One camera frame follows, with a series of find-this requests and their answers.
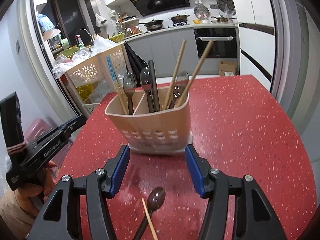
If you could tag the translucent brown spoon right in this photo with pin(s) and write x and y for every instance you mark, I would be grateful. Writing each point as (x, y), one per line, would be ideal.
(181, 81)

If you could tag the wooden chopstick of pair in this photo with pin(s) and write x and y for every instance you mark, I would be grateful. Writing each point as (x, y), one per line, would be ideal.
(181, 99)
(177, 66)

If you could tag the beige perforated storage cart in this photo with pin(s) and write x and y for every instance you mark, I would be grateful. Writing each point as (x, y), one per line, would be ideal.
(94, 70)

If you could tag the wooden chopstick left of pair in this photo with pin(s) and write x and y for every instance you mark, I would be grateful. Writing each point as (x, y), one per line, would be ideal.
(177, 66)

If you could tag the brown pot right burner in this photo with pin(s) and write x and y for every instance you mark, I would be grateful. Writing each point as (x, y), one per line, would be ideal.
(179, 18)

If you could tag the beige plastic utensil holder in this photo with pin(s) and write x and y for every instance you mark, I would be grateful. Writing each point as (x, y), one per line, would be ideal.
(164, 132)

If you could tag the blue patterned chopstick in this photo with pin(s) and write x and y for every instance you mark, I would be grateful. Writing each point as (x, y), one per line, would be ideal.
(116, 84)

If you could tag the cardboard box on floor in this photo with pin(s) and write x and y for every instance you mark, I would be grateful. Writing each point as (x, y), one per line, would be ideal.
(227, 68)

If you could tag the dark straight utensil handle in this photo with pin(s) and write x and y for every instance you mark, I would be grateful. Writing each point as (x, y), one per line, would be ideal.
(154, 86)

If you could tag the person's left hand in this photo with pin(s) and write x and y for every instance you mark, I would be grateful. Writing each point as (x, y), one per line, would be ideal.
(24, 194)

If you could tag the black wok left burner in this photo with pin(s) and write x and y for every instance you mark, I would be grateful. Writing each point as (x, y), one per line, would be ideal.
(153, 25)

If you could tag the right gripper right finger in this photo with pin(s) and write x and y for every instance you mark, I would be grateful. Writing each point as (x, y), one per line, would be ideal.
(212, 184)

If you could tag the translucent brown spoon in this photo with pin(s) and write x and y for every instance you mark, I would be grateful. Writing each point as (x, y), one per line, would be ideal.
(146, 84)
(129, 86)
(181, 81)

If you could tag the yellow wooden chopstick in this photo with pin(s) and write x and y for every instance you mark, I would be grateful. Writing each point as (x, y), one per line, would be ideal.
(154, 234)

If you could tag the white refrigerator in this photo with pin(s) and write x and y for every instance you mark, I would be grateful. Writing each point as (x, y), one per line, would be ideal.
(257, 39)

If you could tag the black hanging bag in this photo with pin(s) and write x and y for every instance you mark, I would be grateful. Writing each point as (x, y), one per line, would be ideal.
(136, 62)

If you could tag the translucent brown spoon middle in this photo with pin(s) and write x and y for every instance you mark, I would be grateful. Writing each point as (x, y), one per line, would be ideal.
(146, 84)

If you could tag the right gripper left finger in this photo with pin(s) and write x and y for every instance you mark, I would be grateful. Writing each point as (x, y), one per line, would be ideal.
(101, 185)

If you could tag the translucent brown spoon left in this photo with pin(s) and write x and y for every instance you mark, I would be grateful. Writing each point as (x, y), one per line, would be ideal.
(129, 86)

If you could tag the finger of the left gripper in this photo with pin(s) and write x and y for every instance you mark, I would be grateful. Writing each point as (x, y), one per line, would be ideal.
(68, 128)

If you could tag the wooden chopstick right of pair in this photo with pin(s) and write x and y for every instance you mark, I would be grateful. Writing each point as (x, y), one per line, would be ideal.
(181, 99)

